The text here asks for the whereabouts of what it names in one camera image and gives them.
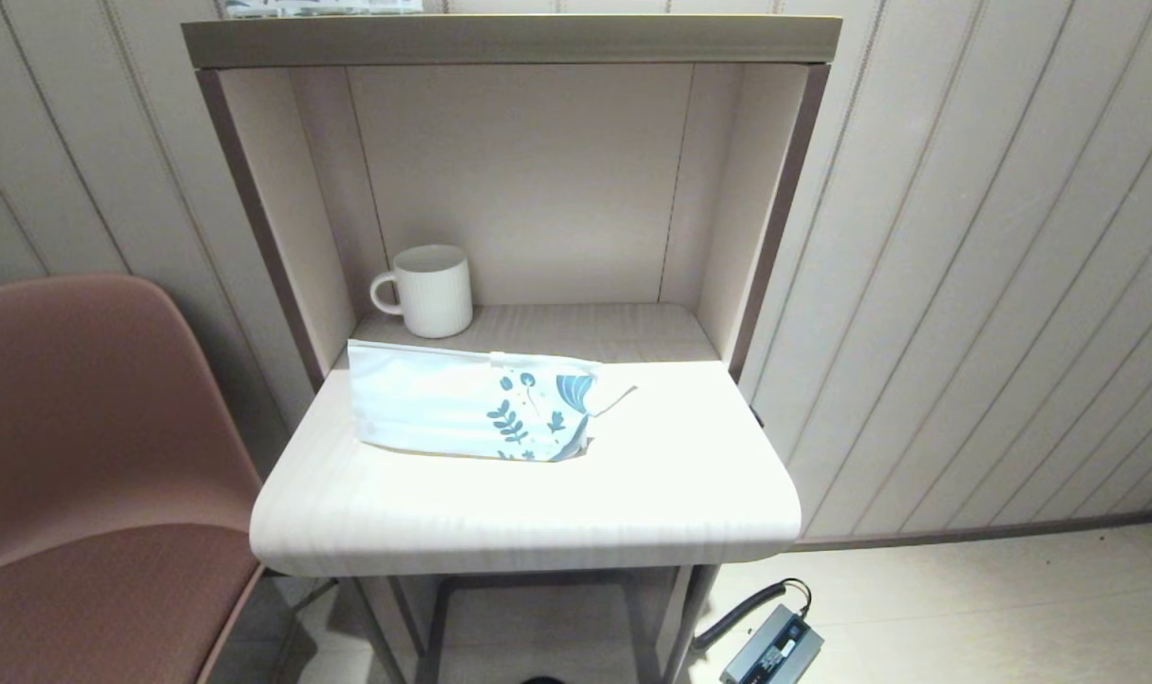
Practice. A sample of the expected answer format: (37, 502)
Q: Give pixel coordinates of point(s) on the white floral zip pouch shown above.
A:
(424, 404)

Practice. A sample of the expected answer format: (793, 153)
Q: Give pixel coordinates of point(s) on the white ribbed ceramic mug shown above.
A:
(438, 294)

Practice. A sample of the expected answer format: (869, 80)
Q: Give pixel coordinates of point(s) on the beige wooden desk with hutch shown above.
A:
(538, 38)

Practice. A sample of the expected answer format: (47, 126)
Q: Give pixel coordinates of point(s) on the black round robot part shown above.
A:
(543, 680)

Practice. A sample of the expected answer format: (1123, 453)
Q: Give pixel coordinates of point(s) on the brown pink chair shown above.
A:
(91, 427)

